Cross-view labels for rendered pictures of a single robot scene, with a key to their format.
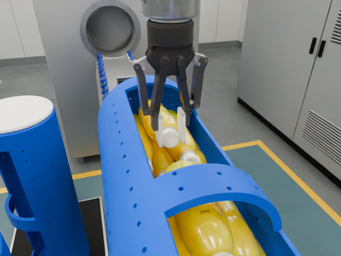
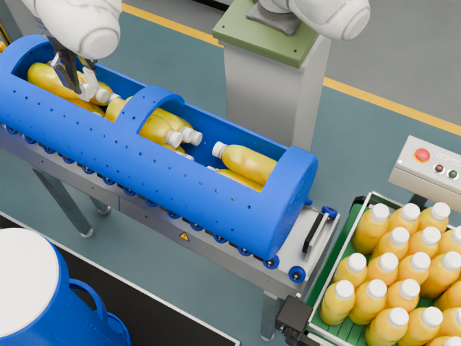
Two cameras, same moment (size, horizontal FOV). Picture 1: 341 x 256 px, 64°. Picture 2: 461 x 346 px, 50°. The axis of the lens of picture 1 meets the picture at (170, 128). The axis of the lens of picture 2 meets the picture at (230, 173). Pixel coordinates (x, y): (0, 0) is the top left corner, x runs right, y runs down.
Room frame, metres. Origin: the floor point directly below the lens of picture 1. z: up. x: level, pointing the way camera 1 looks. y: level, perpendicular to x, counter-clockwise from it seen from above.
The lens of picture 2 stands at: (-0.43, 0.31, 2.20)
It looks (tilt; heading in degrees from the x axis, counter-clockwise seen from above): 60 degrees down; 318
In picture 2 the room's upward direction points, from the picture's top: 4 degrees counter-clockwise
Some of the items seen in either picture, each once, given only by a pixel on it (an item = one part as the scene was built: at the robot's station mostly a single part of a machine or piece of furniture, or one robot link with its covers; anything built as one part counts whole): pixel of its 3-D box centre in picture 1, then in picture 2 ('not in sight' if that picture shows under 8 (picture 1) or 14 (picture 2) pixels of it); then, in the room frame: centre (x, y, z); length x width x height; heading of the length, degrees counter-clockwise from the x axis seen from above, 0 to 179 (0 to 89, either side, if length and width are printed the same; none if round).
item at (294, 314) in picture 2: not in sight; (294, 317); (-0.29, 0.01, 0.95); 0.10 x 0.07 x 0.10; 105
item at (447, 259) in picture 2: not in sight; (452, 260); (-0.48, -0.31, 1.10); 0.04 x 0.04 x 0.02
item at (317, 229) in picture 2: not in sight; (313, 237); (-0.19, -0.17, 0.99); 0.10 x 0.02 x 0.12; 105
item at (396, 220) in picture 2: not in sight; (399, 228); (-0.34, -0.35, 1.00); 0.07 x 0.07 x 0.19
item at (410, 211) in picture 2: not in sight; (410, 212); (-0.34, -0.35, 1.10); 0.04 x 0.04 x 0.02
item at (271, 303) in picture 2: not in sight; (269, 315); (-0.15, -0.09, 0.31); 0.06 x 0.06 x 0.63; 15
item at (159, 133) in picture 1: (159, 129); (81, 90); (0.45, 0.02, 1.22); 0.03 x 0.01 x 0.07; 16
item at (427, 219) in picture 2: not in sight; (427, 228); (-0.39, -0.40, 1.00); 0.07 x 0.07 x 0.19
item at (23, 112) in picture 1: (12, 113); not in sight; (0.87, 0.57, 1.03); 0.28 x 0.28 x 0.01
